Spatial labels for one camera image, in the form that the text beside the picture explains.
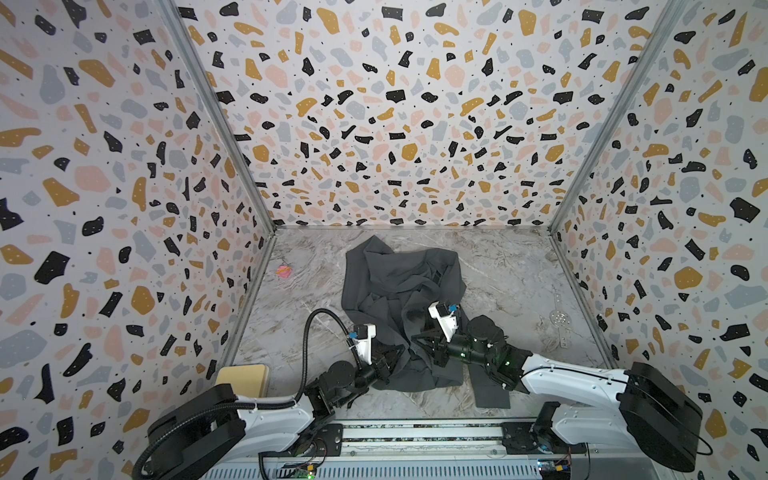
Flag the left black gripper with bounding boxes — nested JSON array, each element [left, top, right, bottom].
[[334, 343, 402, 410]]

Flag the dark grey jacket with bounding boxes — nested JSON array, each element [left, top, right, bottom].
[[341, 235, 512, 410]]

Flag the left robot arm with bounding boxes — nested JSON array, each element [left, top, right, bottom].
[[131, 341, 404, 479]]

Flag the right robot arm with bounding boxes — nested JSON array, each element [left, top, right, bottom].
[[413, 323, 703, 473]]

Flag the beige foam pad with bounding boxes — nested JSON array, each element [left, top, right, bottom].
[[215, 364, 270, 398]]

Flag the pink sticker on table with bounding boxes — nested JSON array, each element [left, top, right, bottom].
[[276, 265, 293, 279]]

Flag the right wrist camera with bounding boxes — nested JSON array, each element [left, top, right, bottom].
[[428, 302, 460, 342]]

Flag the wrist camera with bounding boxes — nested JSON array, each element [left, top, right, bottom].
[[349, 324, 377, 365], [428, 302, 460, 342]]

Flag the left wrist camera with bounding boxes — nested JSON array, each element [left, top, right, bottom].
[[349, 324, 377, 365]]

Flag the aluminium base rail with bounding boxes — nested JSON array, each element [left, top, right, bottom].
[[164, 418, 679, 480]]

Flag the black corrugated cable hose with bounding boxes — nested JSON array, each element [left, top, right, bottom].
[[131, 307, 352, 480]]

